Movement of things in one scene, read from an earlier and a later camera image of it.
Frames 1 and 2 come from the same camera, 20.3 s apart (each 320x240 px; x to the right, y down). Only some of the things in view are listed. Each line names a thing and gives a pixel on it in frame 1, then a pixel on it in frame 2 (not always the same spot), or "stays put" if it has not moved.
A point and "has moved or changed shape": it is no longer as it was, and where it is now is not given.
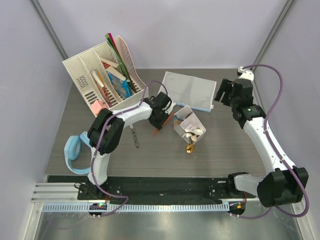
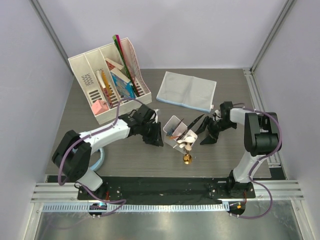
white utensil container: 190,129 -> 177,135
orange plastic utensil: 155,132 -> 172,137
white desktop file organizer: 106,72 has moved or changed shape
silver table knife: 134,136 -> 190,127
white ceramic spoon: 196,131 -> 187,139
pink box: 97,105 stays put
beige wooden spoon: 194,138 -> 188,146
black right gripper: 227,86 -> 213,136
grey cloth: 191,91 stays put
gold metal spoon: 190,148 -> 187,158
